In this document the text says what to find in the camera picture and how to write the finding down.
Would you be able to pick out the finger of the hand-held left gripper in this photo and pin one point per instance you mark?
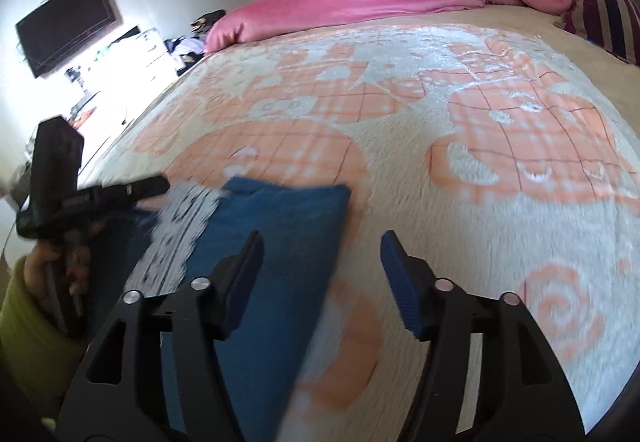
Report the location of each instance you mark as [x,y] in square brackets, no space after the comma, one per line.
[142,188]

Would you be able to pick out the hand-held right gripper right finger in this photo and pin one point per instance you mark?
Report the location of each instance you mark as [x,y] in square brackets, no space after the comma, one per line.
[400,287]

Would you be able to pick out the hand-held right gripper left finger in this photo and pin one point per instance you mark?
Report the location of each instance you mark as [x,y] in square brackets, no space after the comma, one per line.
[245,282]

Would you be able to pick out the blue denim pants lace trim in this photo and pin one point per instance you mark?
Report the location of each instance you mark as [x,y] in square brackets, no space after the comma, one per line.
[280,242]

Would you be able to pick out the person's left forearm green sleeve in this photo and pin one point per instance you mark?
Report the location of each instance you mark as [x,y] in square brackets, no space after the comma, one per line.
[35,347]

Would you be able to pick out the person's left hand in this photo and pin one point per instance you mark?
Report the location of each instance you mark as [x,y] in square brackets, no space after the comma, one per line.
[37,264]

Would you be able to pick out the orange white printed fleece blanket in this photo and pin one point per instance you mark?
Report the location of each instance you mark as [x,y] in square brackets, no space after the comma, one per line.
[450,171]

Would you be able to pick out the white dresser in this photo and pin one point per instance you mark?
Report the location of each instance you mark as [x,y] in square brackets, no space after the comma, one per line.
[140,52]

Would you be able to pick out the pile of clothes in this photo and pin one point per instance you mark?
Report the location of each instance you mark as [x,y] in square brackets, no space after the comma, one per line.
[192,41]

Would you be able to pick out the purple striped pillow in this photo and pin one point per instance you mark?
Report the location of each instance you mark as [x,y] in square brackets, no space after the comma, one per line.
[607,16]

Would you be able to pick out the black wall television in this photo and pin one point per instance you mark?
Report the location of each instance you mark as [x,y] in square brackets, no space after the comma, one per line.
[65,26]

